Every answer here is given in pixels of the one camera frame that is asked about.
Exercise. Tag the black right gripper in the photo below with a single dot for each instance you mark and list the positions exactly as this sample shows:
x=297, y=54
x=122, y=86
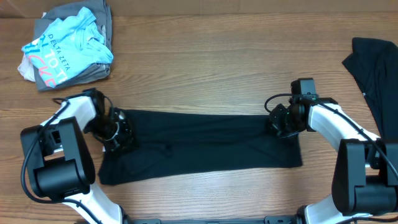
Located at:
x=273, y=118

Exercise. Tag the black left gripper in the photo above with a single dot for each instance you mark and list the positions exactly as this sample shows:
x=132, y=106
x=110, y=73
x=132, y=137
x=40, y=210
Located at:
x=126, y=137

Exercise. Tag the black t-shirt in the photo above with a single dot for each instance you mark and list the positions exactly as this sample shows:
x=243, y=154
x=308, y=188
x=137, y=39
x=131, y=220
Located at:
x=166, y=144

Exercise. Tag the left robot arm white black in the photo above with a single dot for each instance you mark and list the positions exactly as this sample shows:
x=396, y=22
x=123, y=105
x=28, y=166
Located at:
x=58, y=167

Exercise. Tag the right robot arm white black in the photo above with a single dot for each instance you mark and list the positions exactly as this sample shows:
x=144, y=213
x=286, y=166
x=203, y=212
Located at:
x=364, y=185

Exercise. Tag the light blue printed t-shirt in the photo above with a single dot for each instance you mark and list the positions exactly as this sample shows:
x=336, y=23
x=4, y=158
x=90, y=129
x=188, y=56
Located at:
x=69, y=49

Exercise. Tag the white folded garment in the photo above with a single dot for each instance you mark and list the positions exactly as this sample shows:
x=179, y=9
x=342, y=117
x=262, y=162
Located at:
x=26, y=69

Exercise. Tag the grey folded garment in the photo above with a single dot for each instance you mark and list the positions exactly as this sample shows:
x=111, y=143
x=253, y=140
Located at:
x=102, y=12

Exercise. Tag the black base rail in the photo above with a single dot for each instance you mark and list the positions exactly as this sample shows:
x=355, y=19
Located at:
x=284, y=219

